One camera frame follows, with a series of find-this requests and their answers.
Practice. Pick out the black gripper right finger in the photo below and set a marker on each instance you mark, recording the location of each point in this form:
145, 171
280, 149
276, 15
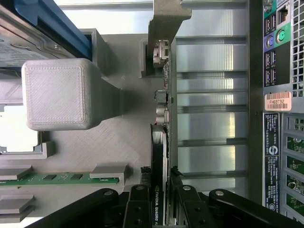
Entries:
192, 209

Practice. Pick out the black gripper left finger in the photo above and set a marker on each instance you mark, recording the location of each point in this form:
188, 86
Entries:
137, 206

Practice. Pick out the grey printed parts rack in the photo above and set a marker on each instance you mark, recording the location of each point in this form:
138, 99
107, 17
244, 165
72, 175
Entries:
95, 154

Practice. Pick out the green RAM stick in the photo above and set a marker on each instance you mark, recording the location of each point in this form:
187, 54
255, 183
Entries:
59, 178

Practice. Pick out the silver CPU chip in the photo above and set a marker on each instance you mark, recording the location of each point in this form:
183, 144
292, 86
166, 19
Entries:
16, 128

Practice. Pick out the open black PC case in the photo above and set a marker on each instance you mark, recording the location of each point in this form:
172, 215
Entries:
273, 59

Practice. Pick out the hard disk with blue bracket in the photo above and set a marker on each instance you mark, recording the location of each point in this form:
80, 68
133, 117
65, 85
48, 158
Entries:
23, 47

